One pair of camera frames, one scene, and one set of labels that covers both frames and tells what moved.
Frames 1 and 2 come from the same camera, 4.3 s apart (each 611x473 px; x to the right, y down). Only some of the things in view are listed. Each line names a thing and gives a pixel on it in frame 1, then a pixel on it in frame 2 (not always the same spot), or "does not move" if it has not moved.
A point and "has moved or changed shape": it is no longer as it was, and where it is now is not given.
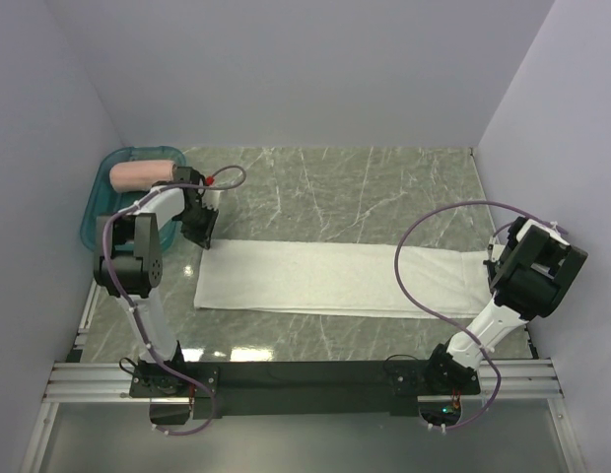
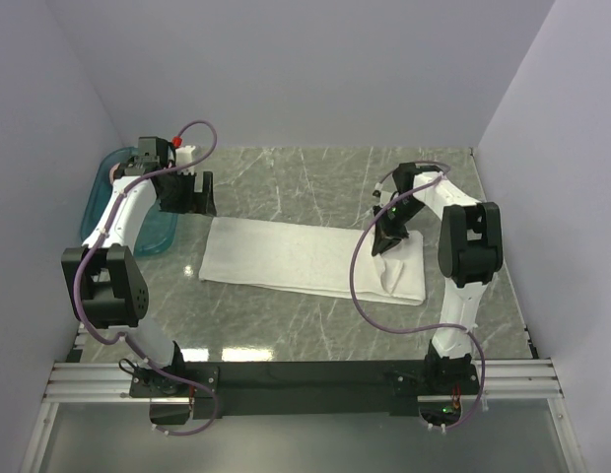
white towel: (342, 278) has moved or changed shape
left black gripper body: (198, 223) → (181, 195)
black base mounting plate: (287, 389) does not move
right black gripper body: (495, 265) → (391, 224)
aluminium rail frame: (71, 380) does not move
